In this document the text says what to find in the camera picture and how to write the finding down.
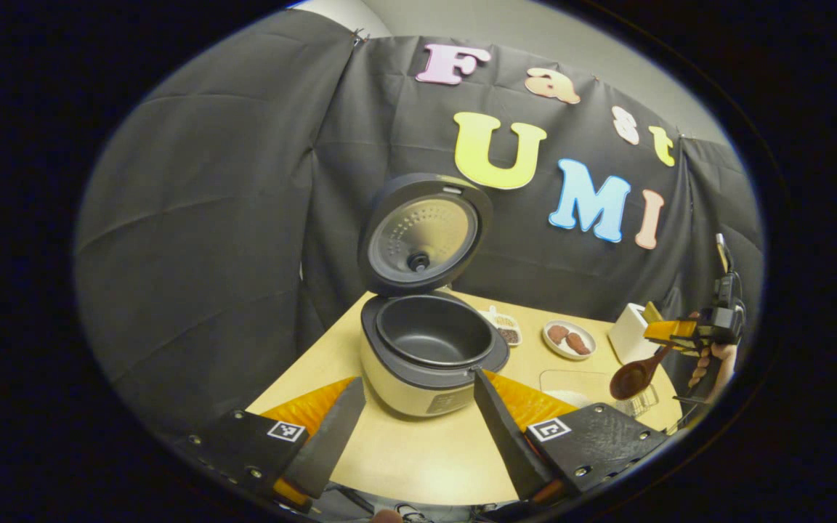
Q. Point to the brown fried chicken piece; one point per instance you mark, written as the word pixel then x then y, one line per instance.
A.
pixel 578 343
pixel 557 334

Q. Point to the white divided bean dish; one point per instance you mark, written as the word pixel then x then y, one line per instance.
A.
pixel 509 330

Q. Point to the brown toast slice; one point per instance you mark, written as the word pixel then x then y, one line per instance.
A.
pixel 652 312

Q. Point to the brown wooden spoon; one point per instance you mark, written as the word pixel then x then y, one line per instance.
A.
pixel 629 379

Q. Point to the dark grey rice cooker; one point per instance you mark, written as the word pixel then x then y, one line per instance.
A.
pixel 426 341

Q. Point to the white toaster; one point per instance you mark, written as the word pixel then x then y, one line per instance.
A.
pixel 625 338

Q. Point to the round white plate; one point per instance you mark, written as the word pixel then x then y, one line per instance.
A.
pixel 553 350

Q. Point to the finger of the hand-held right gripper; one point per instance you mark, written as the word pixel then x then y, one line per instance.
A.
pixel 669 330
pixel 687 348

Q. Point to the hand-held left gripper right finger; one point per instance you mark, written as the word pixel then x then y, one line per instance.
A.
pixel 506 436

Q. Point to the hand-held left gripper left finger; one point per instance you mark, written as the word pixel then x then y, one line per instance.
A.
pixel 331 443

